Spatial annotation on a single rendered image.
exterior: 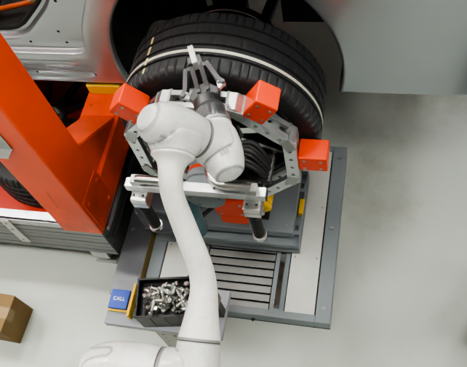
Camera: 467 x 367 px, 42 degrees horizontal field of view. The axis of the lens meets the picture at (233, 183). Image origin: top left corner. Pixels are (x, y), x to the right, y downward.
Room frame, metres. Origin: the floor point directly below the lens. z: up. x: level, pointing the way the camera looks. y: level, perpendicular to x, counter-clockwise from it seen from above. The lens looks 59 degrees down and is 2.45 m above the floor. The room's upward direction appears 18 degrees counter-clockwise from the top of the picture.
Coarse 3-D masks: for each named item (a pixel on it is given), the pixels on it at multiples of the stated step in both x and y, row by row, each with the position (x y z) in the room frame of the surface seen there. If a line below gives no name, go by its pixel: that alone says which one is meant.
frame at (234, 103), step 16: (160, 96) 1.16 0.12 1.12; (176, 96) 1.15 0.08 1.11; (224, 96) 1.08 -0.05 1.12; (240, 96) 1.07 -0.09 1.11; (240, 112) 1.03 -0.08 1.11; (128, 128) 1.19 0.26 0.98; (256, 128) 1.01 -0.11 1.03; (272, 128) 1.00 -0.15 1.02; (288, 128) 1.01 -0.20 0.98; (144, 144) 1.22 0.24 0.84; (288, 144) 0.97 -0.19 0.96; (144, 160) 1.18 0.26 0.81; (288, 160) 0.97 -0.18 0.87; (272, 176) 1.04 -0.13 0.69; (288, 176) 0.98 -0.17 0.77; (272, 192) 1.01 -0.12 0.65
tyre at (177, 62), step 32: (160, 32) 1.39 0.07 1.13; (192, 32) 1.30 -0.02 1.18; (224, 32) 1.26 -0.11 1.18; (256, 32) 1.26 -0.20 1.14; (160, 64) 1.24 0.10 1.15; (224, 64) 1.15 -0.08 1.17; (256, 64) 1.14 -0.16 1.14; (288, 64) 1.16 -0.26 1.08; (288, 96) 1.06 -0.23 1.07; (320, 96) 1.13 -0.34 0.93; (320, 128) 1.04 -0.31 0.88
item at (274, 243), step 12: (300, 192) 1.24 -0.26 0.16; (300, 204) 1.18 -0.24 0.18; (300, 216) 1.14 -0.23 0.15; (300, 228) 1.07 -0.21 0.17; (204, 240) 1.17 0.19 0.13; (216, 240) 1.15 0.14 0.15; (228, 240) 1.13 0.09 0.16; (240, 240) 1.11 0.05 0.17; (252, 240) 1.10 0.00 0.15; (264, 240) 1.08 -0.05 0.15; (276, 240) 1.07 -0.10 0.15; (288, 240) 1.05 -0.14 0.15; (300, 240) 1.04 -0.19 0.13; (288, 252) 1.02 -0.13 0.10
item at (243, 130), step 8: (192, 88) 1.17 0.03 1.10; (232, 120) 1.15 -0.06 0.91; (240, 128) 1.14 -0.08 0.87; (248, 128) 1.13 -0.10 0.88; (240, 136) 1.15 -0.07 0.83; (248, 136) 1.14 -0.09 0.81; (256, 136) 1.27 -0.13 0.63; (264, 136) 1.25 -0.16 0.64; (264, 144) 1.11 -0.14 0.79; (272, 144) 1.11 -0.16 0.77; (272, 152) 1.15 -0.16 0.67; (280, 152) 1.09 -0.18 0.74; (280, 160) 1.08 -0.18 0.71; (248, 168) 1.15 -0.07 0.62
